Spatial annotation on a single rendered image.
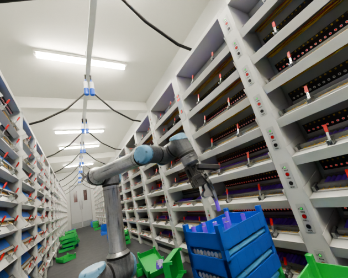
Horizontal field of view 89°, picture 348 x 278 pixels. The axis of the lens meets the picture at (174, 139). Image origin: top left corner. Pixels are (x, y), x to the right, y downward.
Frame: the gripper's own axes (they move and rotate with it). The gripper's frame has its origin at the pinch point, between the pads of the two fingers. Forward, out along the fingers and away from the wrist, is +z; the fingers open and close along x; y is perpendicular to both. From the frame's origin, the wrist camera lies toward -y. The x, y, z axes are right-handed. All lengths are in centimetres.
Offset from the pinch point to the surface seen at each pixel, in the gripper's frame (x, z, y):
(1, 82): -30, -133, 87
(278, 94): 8, -31, -60
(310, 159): 18.4, 3.7, -41.2
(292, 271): -14, 53, -21
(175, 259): -97, 44, 33
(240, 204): -25.7, 15.4, -19.3
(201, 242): 15.8, 8.6, 17.9
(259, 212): 11.1, 12.7, -10.7
